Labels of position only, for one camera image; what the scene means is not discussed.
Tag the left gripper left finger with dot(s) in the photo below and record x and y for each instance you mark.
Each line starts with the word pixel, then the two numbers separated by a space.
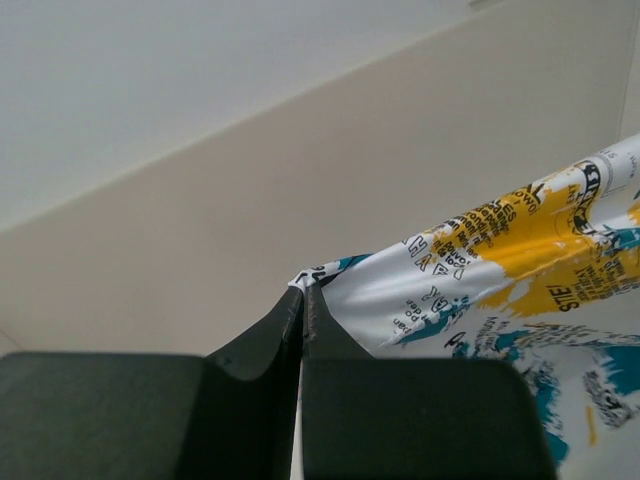
pixel 90 415

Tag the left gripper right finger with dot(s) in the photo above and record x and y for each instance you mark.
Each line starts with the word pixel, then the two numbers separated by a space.
pixel 422 418

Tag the colourful printed shorts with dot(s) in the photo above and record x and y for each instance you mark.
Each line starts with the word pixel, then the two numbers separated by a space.
pixel 545 278

